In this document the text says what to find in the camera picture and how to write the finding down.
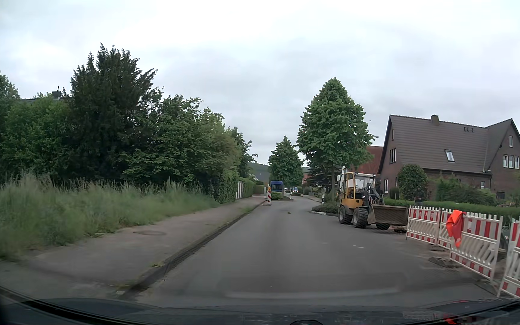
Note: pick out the small green tree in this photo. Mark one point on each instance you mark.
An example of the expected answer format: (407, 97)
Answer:
(285, 164)

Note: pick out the trimmed green hedge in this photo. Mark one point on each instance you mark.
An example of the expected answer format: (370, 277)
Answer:
(248, 187)

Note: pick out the blue van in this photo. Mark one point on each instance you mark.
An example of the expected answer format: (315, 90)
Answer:
(276, 186)

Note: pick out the white fence gate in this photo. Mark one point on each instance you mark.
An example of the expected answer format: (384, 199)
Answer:
(239, 190)

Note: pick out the tall green tree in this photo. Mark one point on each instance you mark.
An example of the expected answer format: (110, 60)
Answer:
(332, 131)

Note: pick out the kerbed planted island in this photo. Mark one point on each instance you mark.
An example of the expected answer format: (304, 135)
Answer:
(325, 208)

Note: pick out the grey asphalt road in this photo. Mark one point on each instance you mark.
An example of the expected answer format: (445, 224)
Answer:
(287, 252)

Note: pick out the yellow wheel loader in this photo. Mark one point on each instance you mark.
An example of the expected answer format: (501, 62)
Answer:
(359, 201)

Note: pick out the red roofed building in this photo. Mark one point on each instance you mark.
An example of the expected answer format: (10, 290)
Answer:
(370, 162)

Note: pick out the row of trees and bushes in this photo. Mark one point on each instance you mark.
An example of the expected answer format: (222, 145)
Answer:
(115, 131)

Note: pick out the car's own bonnet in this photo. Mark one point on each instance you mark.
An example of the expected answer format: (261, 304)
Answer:
(260, 315)

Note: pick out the round green bush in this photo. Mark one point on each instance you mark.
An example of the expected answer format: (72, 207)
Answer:
(412, 182)

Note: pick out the grey asphalt pavement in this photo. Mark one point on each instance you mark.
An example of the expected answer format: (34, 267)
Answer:
(120, 252)

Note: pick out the brown brick house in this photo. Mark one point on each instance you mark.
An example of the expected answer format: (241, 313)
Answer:
(454, 153)

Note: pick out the tall grass verge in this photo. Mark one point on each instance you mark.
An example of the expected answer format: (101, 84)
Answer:
(61, 212)

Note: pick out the orange vest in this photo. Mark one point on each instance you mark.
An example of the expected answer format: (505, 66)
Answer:
(455, 225)

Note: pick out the red and white barrier fence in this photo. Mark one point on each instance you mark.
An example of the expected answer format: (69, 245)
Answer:
(481, 243)

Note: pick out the red and white marker post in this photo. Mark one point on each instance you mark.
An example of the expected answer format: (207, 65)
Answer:
(269, 195)

